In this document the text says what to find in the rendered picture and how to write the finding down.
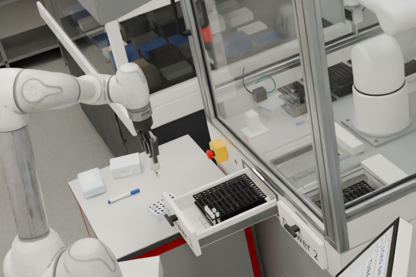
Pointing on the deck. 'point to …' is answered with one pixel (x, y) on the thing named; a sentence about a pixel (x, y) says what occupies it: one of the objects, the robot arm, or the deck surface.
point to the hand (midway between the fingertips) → (153, 161)
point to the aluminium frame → (363, 219)
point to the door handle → (177, 15)
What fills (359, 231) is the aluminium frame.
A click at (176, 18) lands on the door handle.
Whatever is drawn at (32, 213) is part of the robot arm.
